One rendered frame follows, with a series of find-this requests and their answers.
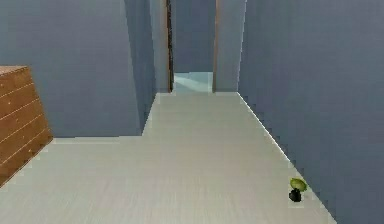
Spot green house plant black pot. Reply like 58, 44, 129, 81
288, 177, 308, 203

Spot brown wooden chest of drawers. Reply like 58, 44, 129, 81
0, 65, 54, 188

